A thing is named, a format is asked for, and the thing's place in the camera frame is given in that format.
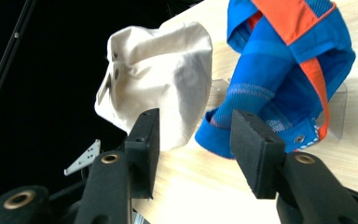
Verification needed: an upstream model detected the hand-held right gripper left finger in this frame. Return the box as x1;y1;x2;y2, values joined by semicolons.
74;107;161;224

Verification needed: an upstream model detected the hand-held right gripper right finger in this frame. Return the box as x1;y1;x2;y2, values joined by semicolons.
229;108;358;224

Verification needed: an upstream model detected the cream canvas bucket hat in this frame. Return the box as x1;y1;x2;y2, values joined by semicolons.
93;21;214;153

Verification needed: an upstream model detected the blue and orange hat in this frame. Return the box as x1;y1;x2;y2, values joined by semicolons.
194;0;357;161

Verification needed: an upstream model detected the clear plastic box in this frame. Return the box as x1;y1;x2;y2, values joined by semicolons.
202;78;350;140

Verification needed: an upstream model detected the black metal stand pole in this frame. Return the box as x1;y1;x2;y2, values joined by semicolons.
0;0;38;127

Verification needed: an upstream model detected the grey metal bracket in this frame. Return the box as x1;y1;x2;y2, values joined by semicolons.
63;138;102;177

